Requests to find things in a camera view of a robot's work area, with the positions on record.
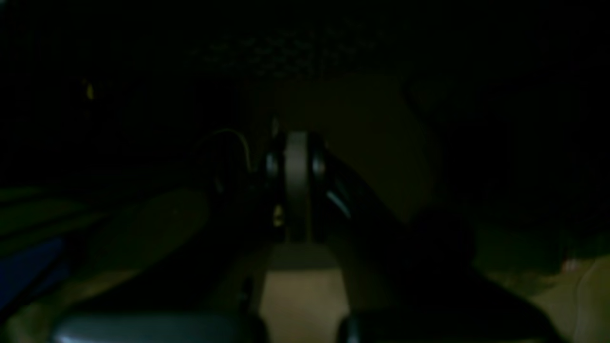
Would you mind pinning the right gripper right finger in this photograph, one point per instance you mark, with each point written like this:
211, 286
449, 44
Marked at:
427, 262

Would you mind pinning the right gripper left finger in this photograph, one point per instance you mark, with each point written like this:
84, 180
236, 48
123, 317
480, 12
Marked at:
222, 267

